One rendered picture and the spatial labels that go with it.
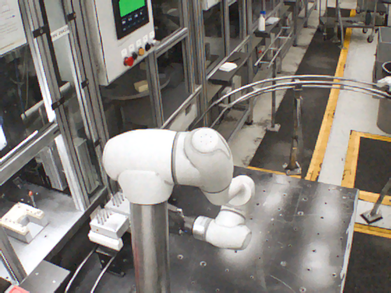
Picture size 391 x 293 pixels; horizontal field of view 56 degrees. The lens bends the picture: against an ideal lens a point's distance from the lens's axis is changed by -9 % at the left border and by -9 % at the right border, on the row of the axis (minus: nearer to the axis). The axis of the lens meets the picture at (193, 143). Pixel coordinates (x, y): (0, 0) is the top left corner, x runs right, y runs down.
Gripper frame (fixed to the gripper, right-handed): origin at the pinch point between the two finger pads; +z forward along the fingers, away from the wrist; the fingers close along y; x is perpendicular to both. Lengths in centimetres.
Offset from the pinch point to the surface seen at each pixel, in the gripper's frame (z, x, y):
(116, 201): 12.9, 4.1, 5.3
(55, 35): 26, 2, 73
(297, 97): -24, -161, -23
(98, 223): 14.6, 15.6, 2.8
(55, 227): 31.4, 23.8, 1.0
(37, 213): 37.8, 25.1, 7.8
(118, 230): 5.4, 15.0, 2.0
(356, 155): -73, -200, -90
